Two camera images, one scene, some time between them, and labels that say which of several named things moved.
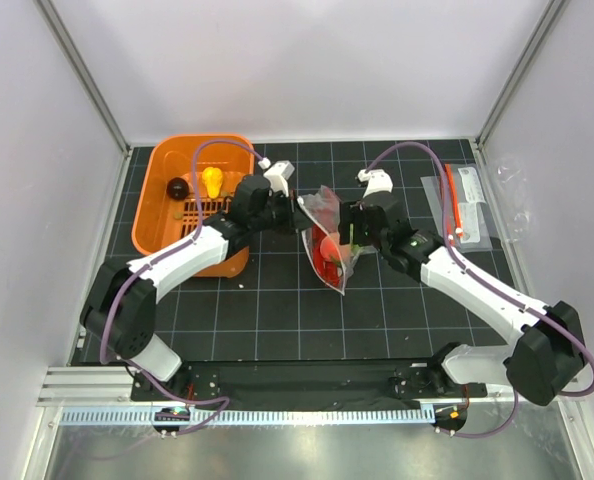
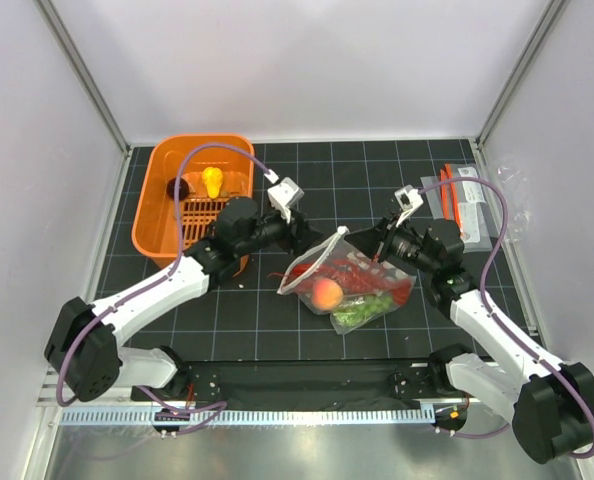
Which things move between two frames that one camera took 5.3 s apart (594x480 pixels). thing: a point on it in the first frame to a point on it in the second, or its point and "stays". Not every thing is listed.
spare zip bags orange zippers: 467,221 stays
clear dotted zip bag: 329,259 to 342,280
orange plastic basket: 178,180 stays
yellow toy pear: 212,178 stays
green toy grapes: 355,248 to 362,309
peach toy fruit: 328,248 to 327,294
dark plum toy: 177,188 stays
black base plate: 304,386 stays
